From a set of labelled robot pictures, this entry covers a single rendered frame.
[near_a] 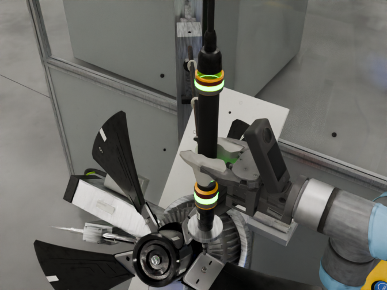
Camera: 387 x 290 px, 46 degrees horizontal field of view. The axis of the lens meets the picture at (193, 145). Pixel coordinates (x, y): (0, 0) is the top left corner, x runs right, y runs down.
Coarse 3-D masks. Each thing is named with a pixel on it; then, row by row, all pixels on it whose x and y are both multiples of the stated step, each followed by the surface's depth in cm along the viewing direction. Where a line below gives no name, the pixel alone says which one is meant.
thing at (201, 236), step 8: (192, 216) 92; (216, 216) 92; (192, 224) 91; (216, 224) 91; (192, 232) 89; (200, 232) 89; (208, 232) 89; (216, 232) 89; (200, 240) 88; (208, 240) 88
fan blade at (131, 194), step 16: (112, 128) 109; (96, 144) 117; (112, 144) 110; (128, 144) 104; (96, 160) 121; (112, 160) 112; (128, 160) 105; (112, 176) 117; (128, 176) 107; (128, 192) 111
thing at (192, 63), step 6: (204, 0) 69; (210, 0) 60; (204, 6) 69; (210, 6) 60; (204, 12) 70; (210, 12) 61; (204, 18) 71; (210, 18) 61; (204, 24) 71; (210, 24) 62; (204, 30) 72; (210, 30) 62; (192, 54) 123; (192, 60) 119; (192, 66) 118; (192, 72) 115; (192, 78) 114; (192, 84) 112; (192, 102) 107
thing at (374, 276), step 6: (378, 264) 116; (384, 264) 116; (372, 270) 115; (378, 270) 115; (384, 270) 115; (372, 276) 114; (378, 276) 114; (384, 276) 114; (366, 282) 112; (372, 282) 112; (366, 288) 111; (372, 288) 111
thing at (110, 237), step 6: (60, 228) 127; (66, 228) 126; (72, 228) 125; (78, 228) 125; (108, 234) 120; (114, 234) 120; (108, 240) 120; (114, 240) 119; (120, 240) 118; (126, 240) 118; (132, 240) 117
